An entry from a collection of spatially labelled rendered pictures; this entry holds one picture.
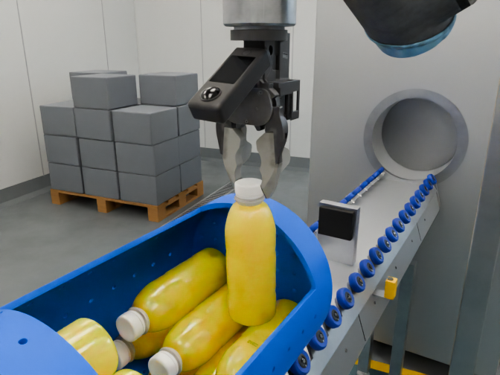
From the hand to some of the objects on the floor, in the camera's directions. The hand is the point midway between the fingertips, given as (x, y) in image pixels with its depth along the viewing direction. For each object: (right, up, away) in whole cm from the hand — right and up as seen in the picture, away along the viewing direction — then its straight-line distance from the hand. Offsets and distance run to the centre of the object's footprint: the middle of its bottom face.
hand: (250, 187), depth 59 cm
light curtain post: (+59, -108, +82) cm, 148 cm away
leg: (+52, -87, +146) cm, 178 cm away
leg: (+64, -89, +139) cm, 177 cm away
